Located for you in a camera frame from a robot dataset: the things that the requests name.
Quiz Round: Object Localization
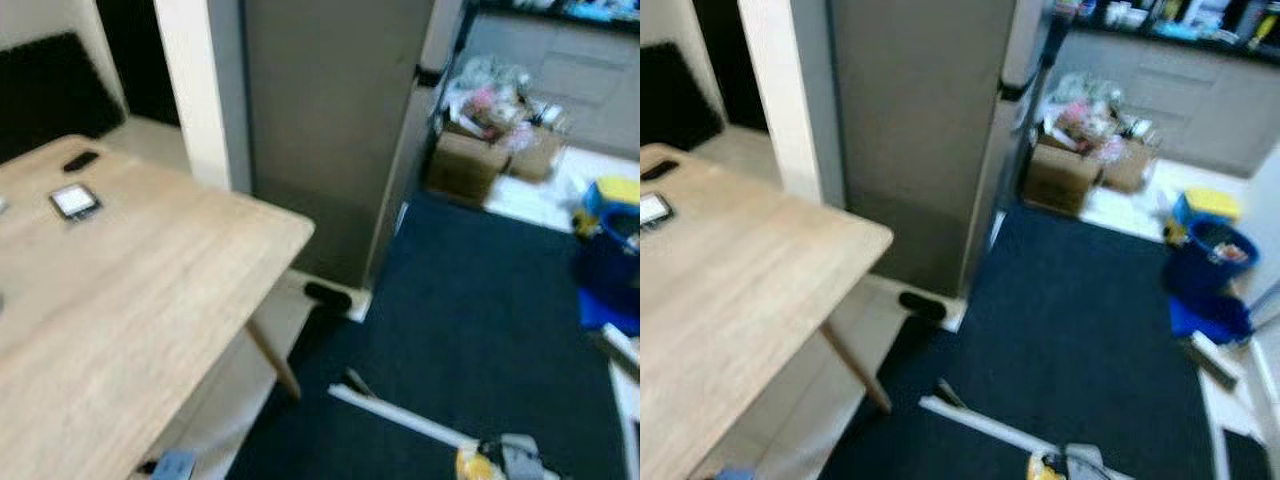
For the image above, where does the wooden table leg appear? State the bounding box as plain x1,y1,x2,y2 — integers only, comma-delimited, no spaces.
244,318,303,402
819,320,894,415

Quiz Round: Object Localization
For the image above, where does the long white bar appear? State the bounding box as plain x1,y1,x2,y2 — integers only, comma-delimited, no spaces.
918,395,1058,458
328,383,483,453

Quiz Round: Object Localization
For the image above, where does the small cardboard box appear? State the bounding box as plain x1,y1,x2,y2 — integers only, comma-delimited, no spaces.
508,122,569,185
1098,138,1163,197

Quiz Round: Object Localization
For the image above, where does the grey green plastic bag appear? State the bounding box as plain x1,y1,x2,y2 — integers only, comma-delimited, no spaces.
1040,72,1126,121
445,55,536,106

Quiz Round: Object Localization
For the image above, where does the black foam wall panel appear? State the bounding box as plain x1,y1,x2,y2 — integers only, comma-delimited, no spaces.
0,31,128,167
640,41,725,153

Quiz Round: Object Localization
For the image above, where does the white grey flat bar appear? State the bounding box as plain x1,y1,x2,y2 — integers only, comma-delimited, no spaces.
1188,330,1243,393
598,325,641,383

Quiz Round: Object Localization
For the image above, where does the blue bucket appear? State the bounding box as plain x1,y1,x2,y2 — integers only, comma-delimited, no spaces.
571,203,641,319
1163,217,1261,303

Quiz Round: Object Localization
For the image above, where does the large open cardboard box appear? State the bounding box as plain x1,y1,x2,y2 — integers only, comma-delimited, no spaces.
424,128,513,208
1021,143,1103,218

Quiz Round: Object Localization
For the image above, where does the black device with white screen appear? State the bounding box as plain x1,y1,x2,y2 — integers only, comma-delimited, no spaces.
49,182,104,224
640,191,675,230

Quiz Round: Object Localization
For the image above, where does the black oval floor object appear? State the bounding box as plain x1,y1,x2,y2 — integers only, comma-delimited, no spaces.
302,281,354,315
896,289,949,324

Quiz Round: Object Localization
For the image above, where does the yellow green juice carton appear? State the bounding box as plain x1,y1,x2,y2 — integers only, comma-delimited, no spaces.
456,444,504,480
1028,451,1071,480

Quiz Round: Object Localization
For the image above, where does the yellow lidded box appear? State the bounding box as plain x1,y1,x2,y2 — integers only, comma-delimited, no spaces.
1171,187,1242,227
583,175,641,213

